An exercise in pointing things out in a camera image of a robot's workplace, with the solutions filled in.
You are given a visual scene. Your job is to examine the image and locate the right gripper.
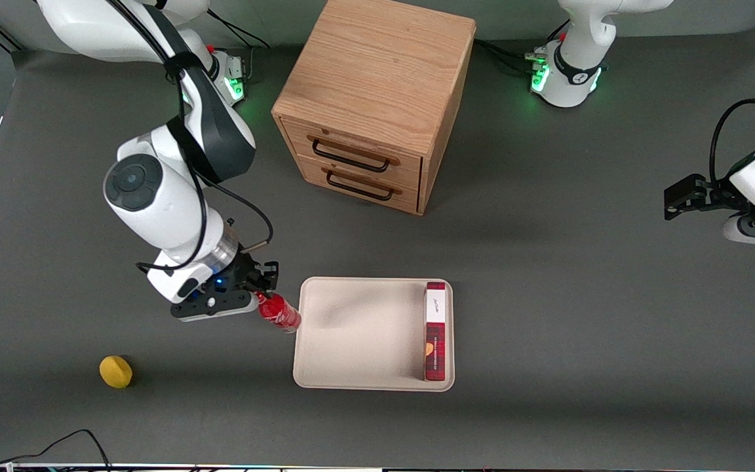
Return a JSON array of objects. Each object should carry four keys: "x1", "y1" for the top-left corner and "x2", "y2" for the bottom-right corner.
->
[{"x1": 147, "y1": 252, "x2": 280, "y2": 323}]

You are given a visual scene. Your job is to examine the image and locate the red coke bottle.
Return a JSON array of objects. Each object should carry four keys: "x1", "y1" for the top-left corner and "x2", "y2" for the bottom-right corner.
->
[{"x1": 256, "y1": 292, "x2": 302, "y2": 335}]

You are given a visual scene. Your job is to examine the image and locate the beige plastic tray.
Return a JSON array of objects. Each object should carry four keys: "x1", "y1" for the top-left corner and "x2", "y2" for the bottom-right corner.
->
[{"x1": 292, "y1": 277, "x2": 455, "y2": 393}]

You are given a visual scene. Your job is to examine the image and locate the wooden drawer front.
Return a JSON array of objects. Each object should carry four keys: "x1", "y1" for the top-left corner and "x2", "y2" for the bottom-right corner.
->
[
  {"x1": 279, "y1": 118, "x2": 423, "y2": 191},
  {"x1": 296, "y1": 156, "x2": 420, "y2": 214}
]

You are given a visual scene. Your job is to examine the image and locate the yellow lemon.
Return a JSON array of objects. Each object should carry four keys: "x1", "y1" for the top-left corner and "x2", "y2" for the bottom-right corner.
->
[{"x1": 99, "y1": 355, "x2": 134, "y2": 389}]

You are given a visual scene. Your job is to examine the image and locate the red plaid carton box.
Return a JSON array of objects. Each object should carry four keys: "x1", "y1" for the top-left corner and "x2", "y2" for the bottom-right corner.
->
[{"x1": 423, "y1": 281, "x2": 448, "y2": 383}]

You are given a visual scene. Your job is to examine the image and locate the wooden drawer cabinet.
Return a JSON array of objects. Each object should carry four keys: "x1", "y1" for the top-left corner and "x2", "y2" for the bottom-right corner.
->
[{"x1": 271, "y1": 0, "x2": 477, "y2": 216}]

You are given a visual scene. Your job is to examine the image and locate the black right arm wrist cable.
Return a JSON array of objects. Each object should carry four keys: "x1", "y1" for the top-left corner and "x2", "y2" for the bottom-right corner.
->
[{"x1": 106, "y1": 0, "x2": 275, "y2": 273}]

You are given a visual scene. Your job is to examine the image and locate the black arm wrist cable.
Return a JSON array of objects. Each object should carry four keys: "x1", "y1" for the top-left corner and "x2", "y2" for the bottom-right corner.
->
[
  {"x1": 709, "y1": 62, "x2": 755, "y2": 186},
  {"x1": 106, "y1": 0, "x2": 275, "y2": 273}
]

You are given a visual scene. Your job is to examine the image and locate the black left arm wrist cable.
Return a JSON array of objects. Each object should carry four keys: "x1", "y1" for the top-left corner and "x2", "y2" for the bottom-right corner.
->
[{"x1": 709, "y1": 62, "x2": 755, "y2": 186}]

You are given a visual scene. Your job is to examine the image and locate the black metal drawer handle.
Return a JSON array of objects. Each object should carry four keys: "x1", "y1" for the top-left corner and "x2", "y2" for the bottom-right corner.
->
[
  {"x1": 326, "y1": 169, "x2": 395, "y2": 202},
  {"x1": 312, "y1": 136, "x2": 392, "y2": 174}
]

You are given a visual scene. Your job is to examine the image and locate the black left arm base cables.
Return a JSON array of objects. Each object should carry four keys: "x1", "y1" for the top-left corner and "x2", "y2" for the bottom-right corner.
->
[{"x1": 474, "y1": 20, "x2": 572, "y2": 77}]

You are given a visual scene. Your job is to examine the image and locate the black arm base cables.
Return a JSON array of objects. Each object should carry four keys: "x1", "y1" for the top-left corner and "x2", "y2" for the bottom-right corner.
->
[
  {"x1": 206, "y1": 13, "x2": 273, "y2": 52},
  {"x1": 474, "y1": 20, "x2": 572, "y2": 77}
]

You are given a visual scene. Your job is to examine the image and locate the black cable at table edge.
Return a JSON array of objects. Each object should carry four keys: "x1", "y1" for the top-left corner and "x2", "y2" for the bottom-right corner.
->
[{"x1": 0, "y1": 429, "x2": 113, "y2": 470}]

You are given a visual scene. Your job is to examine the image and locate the black right arm base cables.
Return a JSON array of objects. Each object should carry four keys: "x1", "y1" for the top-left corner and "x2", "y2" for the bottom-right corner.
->
[{"x1": 206, "y1": 13, "x2": 273, "y2": 52}]

